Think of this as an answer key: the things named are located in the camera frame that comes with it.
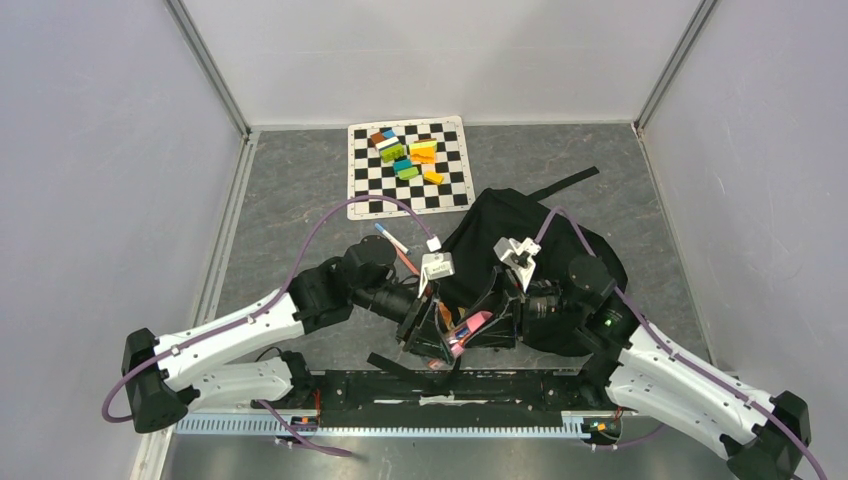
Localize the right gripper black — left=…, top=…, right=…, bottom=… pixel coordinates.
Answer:
left=457, top=265, right=588, bottom=349

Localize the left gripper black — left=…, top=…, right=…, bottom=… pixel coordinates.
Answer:
left=352, top=277, right=455, bottom=365

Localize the pink lid marker case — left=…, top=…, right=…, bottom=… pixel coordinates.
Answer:
left=446, top=311, right=492, bottom=358

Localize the black student backpack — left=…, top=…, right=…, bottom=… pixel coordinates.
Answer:
left=366, top=165, right=629, bottom=392

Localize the blue white marker pen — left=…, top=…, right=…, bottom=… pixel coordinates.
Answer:
left=375, top=223, right=410, bottom=255

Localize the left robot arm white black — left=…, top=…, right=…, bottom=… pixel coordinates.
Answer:
left=118, top=236, right=455, bottom=434

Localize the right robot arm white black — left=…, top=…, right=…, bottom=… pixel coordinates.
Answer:
left=456, top=253, right=811, bottom=479

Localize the red pencil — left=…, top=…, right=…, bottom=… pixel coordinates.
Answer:
left=396, top=250, right=420, bottom=276

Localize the small yellow toy block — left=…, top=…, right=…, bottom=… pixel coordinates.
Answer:
left=423, top=172, right=444, bottom=185

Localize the light green toy block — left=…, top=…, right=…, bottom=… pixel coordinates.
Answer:
left=397, top=166, right=420, bottom=181

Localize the black white chessboard mat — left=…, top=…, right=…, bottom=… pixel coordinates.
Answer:
left=347, top=116, right=476, bottom=215

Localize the teal toy block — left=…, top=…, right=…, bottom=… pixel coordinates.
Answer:
left=393, top=159, right=414, bottom=173

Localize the yellow orange block stack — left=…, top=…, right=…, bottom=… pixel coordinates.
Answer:
left=407, top=139, right=438, bottom=164

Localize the green toy block stack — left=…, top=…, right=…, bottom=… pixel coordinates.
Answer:
left=378, top=144, right=406, bottom=163

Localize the brown blue white block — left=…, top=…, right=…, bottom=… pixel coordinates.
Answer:
left=369, top=129, right=400, bottom=151

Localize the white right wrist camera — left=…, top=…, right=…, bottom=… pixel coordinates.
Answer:
left=493, top=238, right=541, bottom=292

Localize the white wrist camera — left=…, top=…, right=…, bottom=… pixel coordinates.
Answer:
left=493, top=238, right=541, bottom=292
left=418, top=236, right=455, bottom=298

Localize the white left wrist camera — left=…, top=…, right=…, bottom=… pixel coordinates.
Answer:
left=418, top=236, right=455, bottom=298

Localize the slotted cable duct rail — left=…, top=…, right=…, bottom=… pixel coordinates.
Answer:
left=175, top=413, right=590, bottom=440

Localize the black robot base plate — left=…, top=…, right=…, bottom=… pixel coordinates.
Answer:
left=272, top=369, right=620, bottom=430

